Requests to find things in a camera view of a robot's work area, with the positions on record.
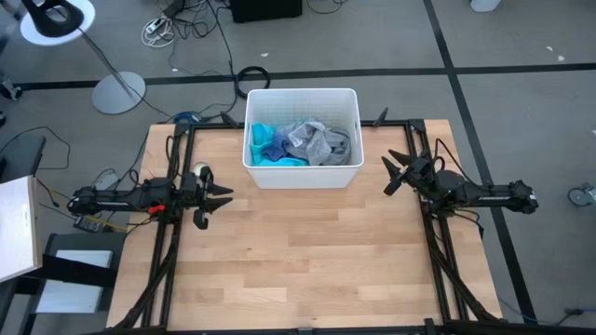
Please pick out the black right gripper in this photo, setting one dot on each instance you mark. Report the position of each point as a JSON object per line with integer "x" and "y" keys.
{"x": 416, "y": 172}

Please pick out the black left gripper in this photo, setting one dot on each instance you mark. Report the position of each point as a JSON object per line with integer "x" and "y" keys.
{"x": 191, "y": 191}

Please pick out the heather grey sweatshirt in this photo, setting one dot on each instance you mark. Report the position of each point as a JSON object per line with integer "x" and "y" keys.
{"x": 342, "y": 149}

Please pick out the teal garment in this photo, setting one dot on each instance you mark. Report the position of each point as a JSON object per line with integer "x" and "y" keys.
{"x": 261, "y": 137}

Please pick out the purple knit garment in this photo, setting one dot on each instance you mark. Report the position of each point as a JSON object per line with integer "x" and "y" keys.
{"x": 275, "y": 146}

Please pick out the light grey ribbed garment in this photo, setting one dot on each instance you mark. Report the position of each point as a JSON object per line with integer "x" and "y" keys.
{"x": 309, "y": 142}

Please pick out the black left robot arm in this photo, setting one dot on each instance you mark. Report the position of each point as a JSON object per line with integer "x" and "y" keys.
{"x": 116, "y": 200}

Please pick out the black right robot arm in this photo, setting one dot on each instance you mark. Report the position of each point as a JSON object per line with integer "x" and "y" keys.
{"x": 489, "y": 197}

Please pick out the white round object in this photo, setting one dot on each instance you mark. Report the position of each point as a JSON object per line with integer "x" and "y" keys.
{"x": 199, "y": 167}

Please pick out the red clip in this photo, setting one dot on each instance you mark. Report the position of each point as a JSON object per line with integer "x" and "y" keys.
{"x": 156, "y": 209}

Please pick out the white perforated plastic laundry basket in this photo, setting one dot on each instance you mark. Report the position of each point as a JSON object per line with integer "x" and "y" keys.
{"x": 302, "y": 179}

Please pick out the grey power adapter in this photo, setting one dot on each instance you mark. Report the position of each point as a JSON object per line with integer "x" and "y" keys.
{"x": 107, "y": 180}

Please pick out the small black electronics box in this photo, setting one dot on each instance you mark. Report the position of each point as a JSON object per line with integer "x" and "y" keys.
{"x": 90, "y": 224}

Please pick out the floor stand with round top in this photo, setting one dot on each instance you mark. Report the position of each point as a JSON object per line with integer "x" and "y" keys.
{"x": 118, "y": 93}

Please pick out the black cart with white shelves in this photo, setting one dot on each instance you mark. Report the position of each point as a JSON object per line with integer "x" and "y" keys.
{"x": 79, "y": 274}

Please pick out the white power strip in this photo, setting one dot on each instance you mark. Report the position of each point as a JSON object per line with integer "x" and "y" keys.
{"x": 156, "y": 25}

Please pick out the white floor object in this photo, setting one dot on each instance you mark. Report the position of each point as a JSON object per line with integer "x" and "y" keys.
{"x": 485, "y": 4}

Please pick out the grey caster wheel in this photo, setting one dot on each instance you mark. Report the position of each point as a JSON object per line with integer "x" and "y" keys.
{"x": 582, "y": 195}

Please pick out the white board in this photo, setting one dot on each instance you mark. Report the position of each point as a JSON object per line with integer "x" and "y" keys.
{"x": 16, "y": 228}

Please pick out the black diagonal frame strut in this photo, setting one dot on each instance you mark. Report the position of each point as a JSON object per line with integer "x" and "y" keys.
{"x": 381, "y": 117}
{"x": 228, "y": 119}

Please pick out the black table frame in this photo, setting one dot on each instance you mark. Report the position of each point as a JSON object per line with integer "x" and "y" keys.
{"x": 214, "y": 125}

